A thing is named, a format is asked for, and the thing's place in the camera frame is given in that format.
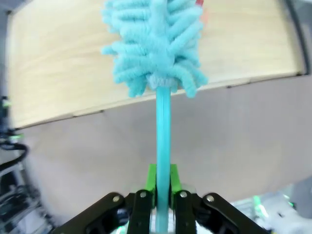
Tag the teal chenille duster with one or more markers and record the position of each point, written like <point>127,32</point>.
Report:
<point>163,48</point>

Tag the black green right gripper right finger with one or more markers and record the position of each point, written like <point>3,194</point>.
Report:
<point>185,212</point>

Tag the black frame wooden shelf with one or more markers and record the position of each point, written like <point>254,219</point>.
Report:
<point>61,61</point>

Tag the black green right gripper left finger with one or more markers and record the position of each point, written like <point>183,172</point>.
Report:
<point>141,209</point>

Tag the small red scrap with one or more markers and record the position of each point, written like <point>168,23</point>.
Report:
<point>200,2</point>

